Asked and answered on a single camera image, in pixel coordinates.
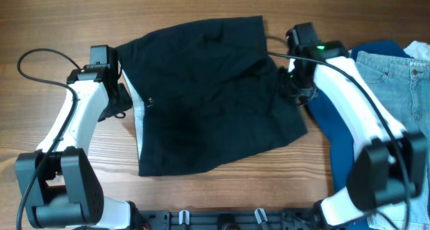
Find black shorts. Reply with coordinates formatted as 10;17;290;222
118;16;306;176

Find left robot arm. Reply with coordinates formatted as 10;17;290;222
15;45;147;229

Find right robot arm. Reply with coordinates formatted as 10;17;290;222
279;23;427;229

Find blue garment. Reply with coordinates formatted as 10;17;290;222
306;40;408;192

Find light blue jeans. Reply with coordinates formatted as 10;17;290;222
355;51;429;229

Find white garment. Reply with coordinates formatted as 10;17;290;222
404;41;430;61

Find left black camera cable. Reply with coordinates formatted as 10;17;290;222
15;48;83;230

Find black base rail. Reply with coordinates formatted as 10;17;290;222
141;208;312;230

